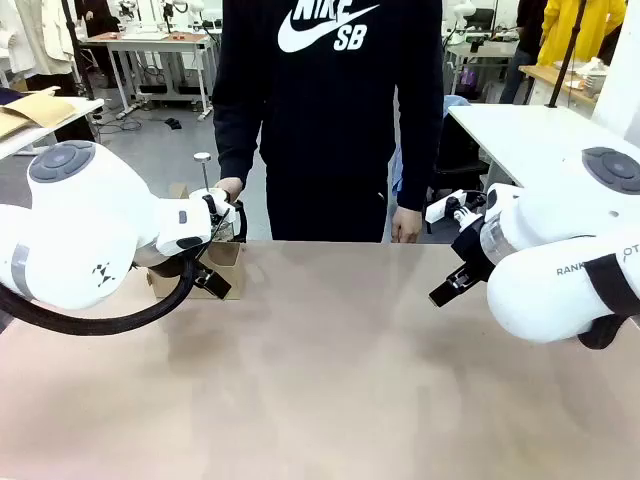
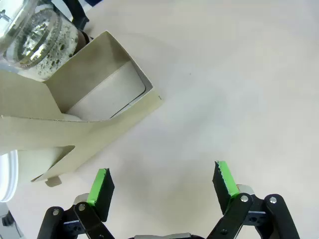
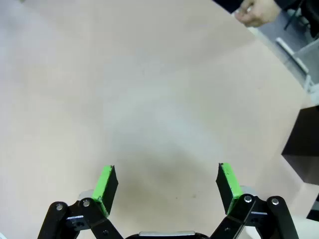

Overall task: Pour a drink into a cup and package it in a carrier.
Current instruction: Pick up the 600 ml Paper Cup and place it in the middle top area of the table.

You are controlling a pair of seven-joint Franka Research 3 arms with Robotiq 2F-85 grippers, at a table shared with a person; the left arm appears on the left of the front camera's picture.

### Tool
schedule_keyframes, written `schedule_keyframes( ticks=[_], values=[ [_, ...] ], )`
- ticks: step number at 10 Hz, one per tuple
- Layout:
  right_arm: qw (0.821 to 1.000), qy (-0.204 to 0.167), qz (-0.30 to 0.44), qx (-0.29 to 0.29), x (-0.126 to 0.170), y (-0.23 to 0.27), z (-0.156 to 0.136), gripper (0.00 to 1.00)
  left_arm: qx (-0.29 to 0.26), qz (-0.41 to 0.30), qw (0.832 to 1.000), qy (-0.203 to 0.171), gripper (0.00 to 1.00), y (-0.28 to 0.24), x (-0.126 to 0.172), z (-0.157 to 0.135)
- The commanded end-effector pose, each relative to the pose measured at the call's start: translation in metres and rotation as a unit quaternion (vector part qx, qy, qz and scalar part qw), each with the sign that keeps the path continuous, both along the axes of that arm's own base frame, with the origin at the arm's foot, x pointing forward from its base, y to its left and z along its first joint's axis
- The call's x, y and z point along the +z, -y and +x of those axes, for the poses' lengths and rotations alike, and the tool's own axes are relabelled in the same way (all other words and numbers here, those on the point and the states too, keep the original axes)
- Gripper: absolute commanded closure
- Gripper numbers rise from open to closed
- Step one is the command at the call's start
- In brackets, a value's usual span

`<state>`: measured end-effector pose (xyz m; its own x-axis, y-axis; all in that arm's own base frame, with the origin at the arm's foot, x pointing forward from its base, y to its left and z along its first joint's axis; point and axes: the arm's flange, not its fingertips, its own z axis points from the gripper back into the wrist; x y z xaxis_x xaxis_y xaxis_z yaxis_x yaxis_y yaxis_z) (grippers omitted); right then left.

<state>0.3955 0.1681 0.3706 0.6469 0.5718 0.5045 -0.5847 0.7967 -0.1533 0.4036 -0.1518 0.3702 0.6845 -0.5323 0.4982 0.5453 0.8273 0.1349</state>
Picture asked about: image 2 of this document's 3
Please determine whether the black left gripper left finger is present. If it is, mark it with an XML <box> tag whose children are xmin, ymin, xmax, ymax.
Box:
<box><xmin>37</xmin><ymin>168</ymin><xmax>116</xmax><ymax>239</ymax></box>

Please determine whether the black curved plastic part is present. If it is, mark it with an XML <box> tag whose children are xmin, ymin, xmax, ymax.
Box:
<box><xmin>61</xmin><ymin>0</ymin><xmax>90</xmax><ymax>31</ymax></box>

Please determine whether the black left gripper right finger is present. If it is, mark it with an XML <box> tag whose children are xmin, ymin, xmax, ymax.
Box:
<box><xmin>206</xmin><ymin>160</ymin><xmax>301</xmax><ymax>239</ymax></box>

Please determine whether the grey metal bracket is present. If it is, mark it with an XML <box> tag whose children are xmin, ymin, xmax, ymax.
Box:
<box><xmin>0</xmin><ymin>210</ymin><xmax>25</xmax><ymax>239</ymax></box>

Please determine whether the clear plastic drink container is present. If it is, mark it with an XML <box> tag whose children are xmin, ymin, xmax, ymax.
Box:
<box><xmin>0</xmin><ymin>0</ymin><xmax>81</xmax><ymax>83</ymax></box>

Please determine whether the brown cardboard cup carrier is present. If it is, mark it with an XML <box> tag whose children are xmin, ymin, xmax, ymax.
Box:
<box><xmin>0</xmin><ymin>30</ymin><xmax>164</xmax><ymax>187</ymax></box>

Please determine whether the white paper cup with lid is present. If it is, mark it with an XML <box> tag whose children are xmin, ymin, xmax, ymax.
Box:
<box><xmin>0</xmin><ymin>145</ymin><xmax>75</xmax><ymax>203</ymax></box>

